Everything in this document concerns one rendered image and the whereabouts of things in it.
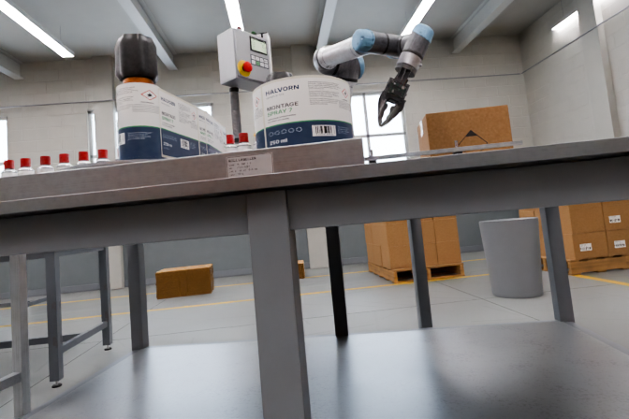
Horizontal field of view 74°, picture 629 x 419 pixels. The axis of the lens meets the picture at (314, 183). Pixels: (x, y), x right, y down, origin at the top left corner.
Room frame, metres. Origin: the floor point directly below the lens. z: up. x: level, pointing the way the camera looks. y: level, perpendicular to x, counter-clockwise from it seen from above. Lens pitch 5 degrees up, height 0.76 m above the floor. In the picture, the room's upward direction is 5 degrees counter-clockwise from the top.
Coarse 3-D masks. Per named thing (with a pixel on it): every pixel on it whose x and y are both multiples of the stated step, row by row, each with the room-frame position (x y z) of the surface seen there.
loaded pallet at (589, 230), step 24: (528, 216) 4.81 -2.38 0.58; (576, 216) 4.17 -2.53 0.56; (600, 216) 4.21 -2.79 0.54; (624, 216) 4.23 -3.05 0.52; (576, 240) 4.17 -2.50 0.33; (600, 240) 4.20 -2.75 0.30; (624, 240) 4.24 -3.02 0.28; (576, 264) 4.18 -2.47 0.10; (600, 264) 4.21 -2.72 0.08; (624, 264) 4.24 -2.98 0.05
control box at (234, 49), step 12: (228, 36) 1.46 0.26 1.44; (240, 36) 1.46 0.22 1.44; (228, 48) 1.46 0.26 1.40; (240, 48) 1.46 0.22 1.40; (228, 60) 1.47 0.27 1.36; (240, 60) 1.45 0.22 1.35; (228, 72) 1.47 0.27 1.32; (240, 72) 1.45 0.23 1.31; (252, 72) 1.50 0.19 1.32; (264, 72) 1.54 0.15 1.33; (228, 84) 1.51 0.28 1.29; (240, 84) 1.52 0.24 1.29; (252, 84) 1.53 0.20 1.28
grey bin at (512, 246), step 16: (480, 224) 3.58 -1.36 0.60; (496, 224) 3.41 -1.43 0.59; (512, 224) 3.35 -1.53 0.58; (528, 224) 3.35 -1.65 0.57; (496, 240) 3.43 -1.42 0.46; (512, 240) 3.36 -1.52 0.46; (528, 240) 3.36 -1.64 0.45; (496, 256) 3.46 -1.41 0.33; (512, 256) 3.38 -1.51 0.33; (528, 256) 3.36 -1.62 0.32; (496, 272) 3.48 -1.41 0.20; (512, 272) 3.39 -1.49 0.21; (528, 272) 3.37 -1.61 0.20; (496, 288) 3.52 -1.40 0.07; (512, 288) 3.41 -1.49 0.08; (528, 288) 3.38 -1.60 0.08
